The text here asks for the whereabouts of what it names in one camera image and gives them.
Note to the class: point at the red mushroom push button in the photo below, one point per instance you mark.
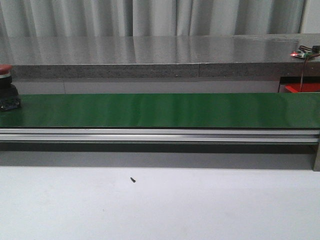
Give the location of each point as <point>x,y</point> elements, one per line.
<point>9,96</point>

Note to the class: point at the grey stone counter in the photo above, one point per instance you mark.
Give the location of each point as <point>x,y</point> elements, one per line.
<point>156,64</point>

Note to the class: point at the green conveyor belt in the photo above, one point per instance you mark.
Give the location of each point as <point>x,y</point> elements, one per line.
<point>167,110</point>

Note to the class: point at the red plastic bin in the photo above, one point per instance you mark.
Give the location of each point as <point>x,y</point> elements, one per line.
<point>306,88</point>

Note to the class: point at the small green circuit board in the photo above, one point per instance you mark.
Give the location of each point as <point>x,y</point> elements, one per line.
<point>303,54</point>

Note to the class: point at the white curtain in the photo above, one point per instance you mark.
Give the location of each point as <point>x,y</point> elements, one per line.
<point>132,18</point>

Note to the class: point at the aluminium conveyor frame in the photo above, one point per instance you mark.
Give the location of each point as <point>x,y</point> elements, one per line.
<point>278,149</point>

